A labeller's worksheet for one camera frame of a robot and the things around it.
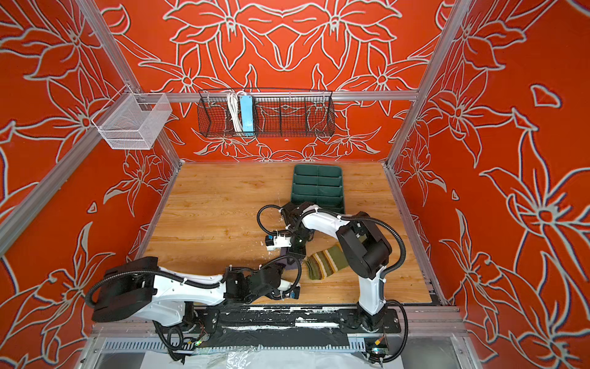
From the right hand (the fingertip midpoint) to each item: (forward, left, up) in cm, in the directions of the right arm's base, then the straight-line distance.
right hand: (287, 256), depth 85 cm
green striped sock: (-2, -15, -2) cm, 15 cm away
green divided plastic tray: (+32, -15, +3) cm, 36 cm away
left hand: (-5, +1, +3) cm, 6 cm away
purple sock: (-3, -1, +3) cm, 4 cm away
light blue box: (+46, +15, +33) cm, 58 cm away
